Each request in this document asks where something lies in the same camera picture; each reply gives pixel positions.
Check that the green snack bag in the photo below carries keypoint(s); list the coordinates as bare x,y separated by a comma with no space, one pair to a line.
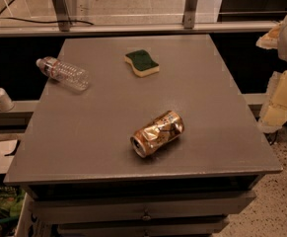
11,203

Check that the round metal drawer knob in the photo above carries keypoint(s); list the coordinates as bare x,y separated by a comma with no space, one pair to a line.
146,216

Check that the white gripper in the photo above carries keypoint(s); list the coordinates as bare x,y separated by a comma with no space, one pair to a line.
275,107

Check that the green and yellow sponge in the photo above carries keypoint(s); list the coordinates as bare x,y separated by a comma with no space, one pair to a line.
141,63

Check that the clear plastic water bottle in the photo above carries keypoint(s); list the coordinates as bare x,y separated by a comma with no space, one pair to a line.
65,73

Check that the dented orange soda can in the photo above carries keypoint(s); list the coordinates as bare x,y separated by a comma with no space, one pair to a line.
159,132

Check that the grey drawer cabinet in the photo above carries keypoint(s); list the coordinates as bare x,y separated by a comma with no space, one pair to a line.
78,165

